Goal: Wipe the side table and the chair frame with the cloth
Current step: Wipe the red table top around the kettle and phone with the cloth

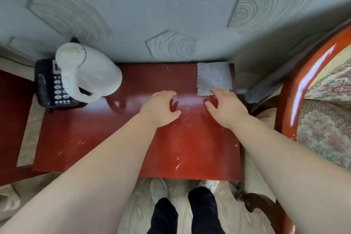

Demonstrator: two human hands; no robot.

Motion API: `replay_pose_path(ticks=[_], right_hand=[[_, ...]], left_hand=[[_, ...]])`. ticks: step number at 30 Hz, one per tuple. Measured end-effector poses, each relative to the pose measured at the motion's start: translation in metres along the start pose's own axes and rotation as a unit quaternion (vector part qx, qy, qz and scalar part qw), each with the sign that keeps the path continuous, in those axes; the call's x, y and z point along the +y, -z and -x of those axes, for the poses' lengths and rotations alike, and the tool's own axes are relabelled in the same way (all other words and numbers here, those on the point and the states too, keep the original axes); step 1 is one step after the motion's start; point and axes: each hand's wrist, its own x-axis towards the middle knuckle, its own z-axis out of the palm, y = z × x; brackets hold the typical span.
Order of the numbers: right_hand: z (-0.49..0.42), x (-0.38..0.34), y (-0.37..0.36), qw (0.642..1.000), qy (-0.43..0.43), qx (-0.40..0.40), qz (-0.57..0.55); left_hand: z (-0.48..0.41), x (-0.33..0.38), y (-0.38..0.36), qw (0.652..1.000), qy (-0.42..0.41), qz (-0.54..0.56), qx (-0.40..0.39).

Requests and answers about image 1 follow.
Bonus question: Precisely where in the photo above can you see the person's right forearm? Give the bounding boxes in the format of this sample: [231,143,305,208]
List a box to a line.
[231,114,351,234]

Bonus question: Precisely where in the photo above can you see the person's left hand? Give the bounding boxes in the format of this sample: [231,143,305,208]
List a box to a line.
[139,90,181,128]

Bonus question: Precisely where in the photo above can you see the black telephone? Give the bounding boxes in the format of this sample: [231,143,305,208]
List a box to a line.
[34,58,88,110]

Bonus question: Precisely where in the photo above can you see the person's white shoe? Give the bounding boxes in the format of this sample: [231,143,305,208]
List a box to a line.
[196,180,220,195]
[150,178,168,205]

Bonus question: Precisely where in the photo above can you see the person's black trousers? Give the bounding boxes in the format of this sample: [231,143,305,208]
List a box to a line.
[147,187,225,234]

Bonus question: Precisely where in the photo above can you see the floral upholstered wooden armchair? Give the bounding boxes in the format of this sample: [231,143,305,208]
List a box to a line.
[235,22,351,234]

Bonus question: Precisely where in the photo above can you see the person's right white shoe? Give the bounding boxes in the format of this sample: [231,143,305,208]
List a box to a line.
[196,180,220,195]

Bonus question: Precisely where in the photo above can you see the white electric kettle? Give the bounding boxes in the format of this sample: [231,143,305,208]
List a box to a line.
[55,42,123,103]

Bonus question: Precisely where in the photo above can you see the red wooden table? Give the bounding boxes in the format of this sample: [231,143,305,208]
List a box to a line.
[32,63,242,182]

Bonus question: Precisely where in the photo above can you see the grey-blue cleaning cloth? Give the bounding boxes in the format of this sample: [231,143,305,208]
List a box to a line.
[196,62,233,97]

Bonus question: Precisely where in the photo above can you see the person's right hand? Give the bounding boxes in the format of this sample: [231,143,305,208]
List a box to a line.
[205,88,252,129]

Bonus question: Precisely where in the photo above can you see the large red wooden desk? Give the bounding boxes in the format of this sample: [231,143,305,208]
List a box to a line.
[0,69,50,186]

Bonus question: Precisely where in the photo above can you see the person's left white shoe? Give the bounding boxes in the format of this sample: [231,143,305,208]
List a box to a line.
[150,178,168,205]

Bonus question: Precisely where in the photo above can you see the person's left forearm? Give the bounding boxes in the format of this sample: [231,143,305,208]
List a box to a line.
[0,113,159,234]

